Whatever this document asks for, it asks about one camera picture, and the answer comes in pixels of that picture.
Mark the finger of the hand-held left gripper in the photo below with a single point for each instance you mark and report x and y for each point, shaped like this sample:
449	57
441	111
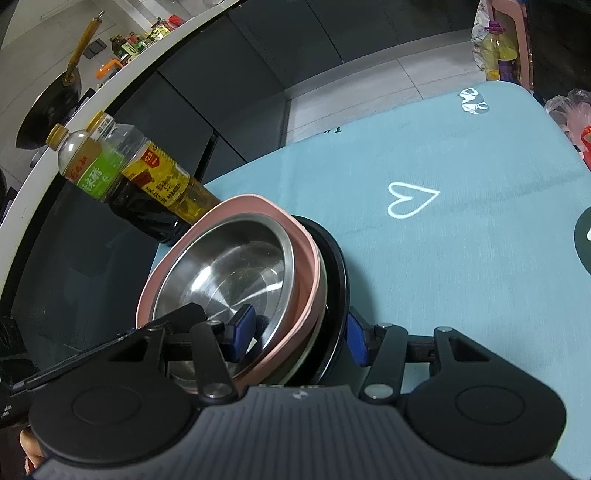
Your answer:
180	314

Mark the black plastic bowl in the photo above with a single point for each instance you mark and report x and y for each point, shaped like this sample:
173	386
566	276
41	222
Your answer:
339	286

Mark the yellow-label amber sauce bottle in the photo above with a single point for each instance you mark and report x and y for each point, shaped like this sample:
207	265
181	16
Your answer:
171	184

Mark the black mesh storage rack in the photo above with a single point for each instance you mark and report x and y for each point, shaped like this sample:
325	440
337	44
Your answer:
563	41

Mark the dark vinegar bottle green label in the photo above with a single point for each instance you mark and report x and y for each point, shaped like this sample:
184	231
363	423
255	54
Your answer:
138	207

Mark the blue printed tablecloth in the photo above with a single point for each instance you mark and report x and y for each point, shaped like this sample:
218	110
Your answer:
438	254

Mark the dark kitchen cabinets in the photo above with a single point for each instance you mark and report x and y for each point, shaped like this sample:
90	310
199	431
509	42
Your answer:
258	46

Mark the orange-lidded jar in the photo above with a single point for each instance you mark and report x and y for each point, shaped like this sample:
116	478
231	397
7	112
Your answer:
108	67

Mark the white kitchen counter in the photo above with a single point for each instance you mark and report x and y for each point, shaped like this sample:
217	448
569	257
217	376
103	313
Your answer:
25	189

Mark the clear crumpled plastic bag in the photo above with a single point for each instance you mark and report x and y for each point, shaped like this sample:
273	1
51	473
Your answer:
568	104

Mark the pink plate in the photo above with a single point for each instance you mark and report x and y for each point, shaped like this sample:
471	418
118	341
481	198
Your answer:
307	300

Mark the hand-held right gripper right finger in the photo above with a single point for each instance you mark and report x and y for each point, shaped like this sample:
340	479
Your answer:
356	339

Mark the group of condiment bottles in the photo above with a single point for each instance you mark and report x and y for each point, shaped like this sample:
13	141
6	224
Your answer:
134	46

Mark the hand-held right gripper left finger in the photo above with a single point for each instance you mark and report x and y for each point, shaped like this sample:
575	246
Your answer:
242	332

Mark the person's left hand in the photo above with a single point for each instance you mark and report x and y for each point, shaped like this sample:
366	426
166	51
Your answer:
32	452

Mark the yellow cooking oil jug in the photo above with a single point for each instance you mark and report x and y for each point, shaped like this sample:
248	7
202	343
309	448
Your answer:
496	50

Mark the pink plastic stool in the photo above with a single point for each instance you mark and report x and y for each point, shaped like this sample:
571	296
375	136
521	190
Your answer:
521	46

